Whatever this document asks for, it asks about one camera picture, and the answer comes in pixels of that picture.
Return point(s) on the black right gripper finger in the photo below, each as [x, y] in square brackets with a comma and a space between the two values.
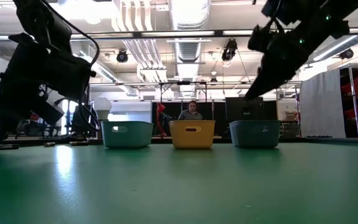
[261, 87]

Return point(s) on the blue-grey plastic bin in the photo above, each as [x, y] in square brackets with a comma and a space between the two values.
[244, 138]

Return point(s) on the yellow plastic bin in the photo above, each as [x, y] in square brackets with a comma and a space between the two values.
[179, 138]

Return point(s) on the light teal plastic bin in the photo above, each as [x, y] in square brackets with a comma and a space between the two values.
[126, 138]

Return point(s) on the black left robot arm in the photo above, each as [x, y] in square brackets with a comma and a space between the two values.
[42, 21]

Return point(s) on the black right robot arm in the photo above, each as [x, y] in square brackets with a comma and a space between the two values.
[322, 15]

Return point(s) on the black monitor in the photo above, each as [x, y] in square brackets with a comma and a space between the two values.
[235, 112]

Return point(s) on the black ceiling spotlight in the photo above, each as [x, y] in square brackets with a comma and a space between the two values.
[346, 53]
[230, 49]
[122, 57]

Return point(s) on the white fabric screen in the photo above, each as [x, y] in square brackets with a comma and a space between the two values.
[322, 102]

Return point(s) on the person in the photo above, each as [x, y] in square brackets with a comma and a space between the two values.
[190, 113]

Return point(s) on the red articulated stand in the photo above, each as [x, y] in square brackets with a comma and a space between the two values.
[159, 108]

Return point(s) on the green table mat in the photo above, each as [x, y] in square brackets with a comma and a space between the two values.
[166, 186]

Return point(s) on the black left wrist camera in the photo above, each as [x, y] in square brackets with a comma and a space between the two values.
[48, 112]

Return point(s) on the black aluminium table frame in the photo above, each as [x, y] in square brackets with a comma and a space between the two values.
[322, 140]

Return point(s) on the silver ventilation duct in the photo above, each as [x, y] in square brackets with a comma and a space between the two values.
[189, 49]

